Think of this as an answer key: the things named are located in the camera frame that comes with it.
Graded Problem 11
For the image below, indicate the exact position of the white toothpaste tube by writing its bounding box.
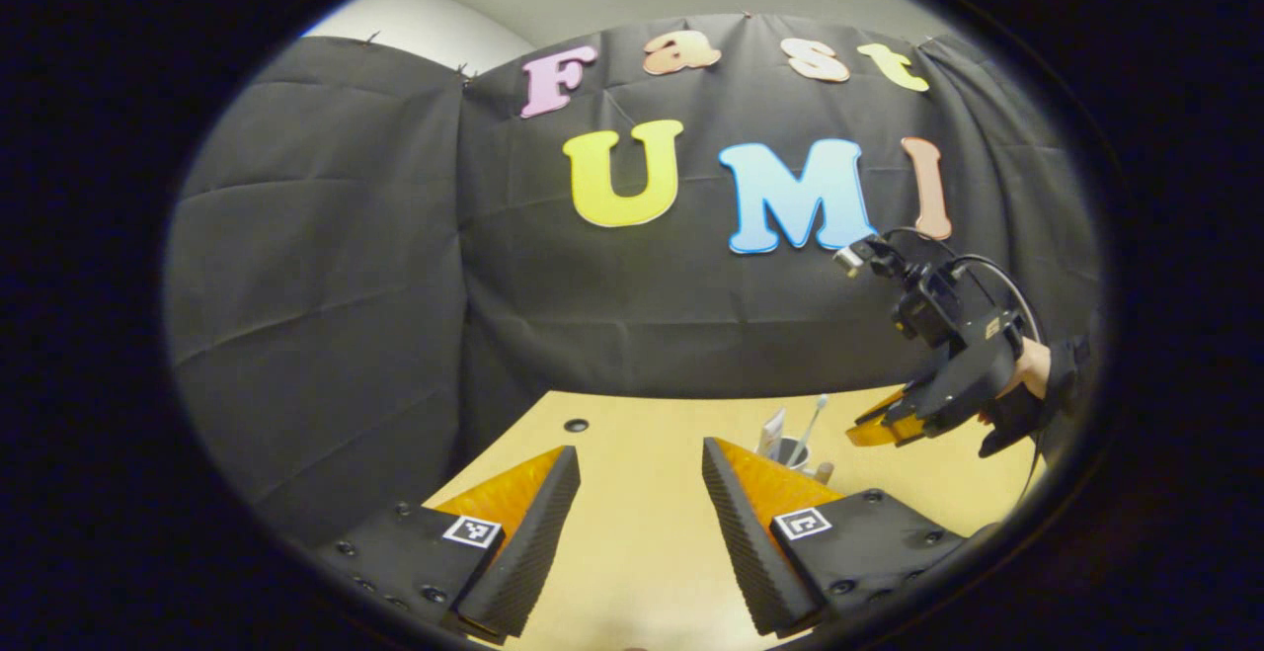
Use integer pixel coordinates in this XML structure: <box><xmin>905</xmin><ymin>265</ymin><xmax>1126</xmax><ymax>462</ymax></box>
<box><xmin>756</xmin><ymin>407</ymin><xmax>788</xmax><ymax>461</ymax></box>

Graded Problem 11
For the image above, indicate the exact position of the white cup with wooden handle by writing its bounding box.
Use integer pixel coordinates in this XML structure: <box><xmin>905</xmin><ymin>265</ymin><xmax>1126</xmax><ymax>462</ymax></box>
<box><xmin>765</xmin><ymin>437</ymin><xmax>836</xmax><ymax>487</ymax></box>

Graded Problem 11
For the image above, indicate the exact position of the black backdrop cloth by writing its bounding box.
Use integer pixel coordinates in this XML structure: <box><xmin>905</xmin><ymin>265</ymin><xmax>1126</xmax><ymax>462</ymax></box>
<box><xmin>163</xmin><ymin>14</ymin><xmax>1103</xmax><ymax>548</ymax></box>

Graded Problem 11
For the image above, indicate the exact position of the pale blue toothbrush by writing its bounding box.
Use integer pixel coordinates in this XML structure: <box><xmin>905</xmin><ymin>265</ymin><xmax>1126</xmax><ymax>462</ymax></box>
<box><xmin>785</xmin><ymin>394</ymin><xmax>830</xmax><ymax>469</ymax></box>

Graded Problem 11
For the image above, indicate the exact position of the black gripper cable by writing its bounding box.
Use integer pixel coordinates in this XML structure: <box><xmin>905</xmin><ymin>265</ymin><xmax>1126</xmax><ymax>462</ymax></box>
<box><xmin>884</xmin><ymin>226</ymin><xmax>1047</xmax><ymax>346</ymax></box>

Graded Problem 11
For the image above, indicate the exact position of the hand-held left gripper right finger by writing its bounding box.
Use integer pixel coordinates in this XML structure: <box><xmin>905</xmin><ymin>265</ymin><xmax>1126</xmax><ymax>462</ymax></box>
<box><xmin>701</xmin><ymin>437</ymin><xmax>975</xmax><ymax>638</ymax></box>

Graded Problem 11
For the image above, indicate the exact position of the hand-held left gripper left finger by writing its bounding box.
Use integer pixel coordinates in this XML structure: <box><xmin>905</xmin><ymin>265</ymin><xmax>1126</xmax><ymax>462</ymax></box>
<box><xmin>316</xmin><ymin>445</ymin><xmax>583</xmax><ymax>644</ymax></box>

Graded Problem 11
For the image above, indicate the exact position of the wooden desktop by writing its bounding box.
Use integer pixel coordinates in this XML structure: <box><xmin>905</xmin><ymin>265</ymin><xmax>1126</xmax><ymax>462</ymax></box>
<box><xmin>425</xmin><ymin>391</ymin><xmax>1038</xmax><ymax>651</ymax></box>

